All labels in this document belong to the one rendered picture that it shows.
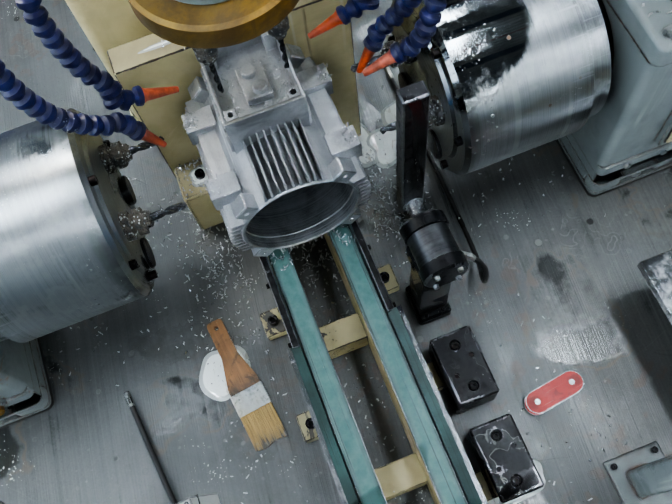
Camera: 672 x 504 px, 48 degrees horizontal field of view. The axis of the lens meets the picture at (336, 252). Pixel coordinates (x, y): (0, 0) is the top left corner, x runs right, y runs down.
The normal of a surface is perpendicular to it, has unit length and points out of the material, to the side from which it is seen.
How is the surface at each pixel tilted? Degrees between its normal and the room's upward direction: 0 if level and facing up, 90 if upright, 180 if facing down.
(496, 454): 0
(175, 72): 90
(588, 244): 0
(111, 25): 90
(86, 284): 70
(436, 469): 0
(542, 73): 47
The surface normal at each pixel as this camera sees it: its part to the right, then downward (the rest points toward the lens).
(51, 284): 0.28, 0.58
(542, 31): 0.07, 0.02
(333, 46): 0.36, 0.86
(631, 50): -0.93, 0.36
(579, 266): -0.07, -0.37
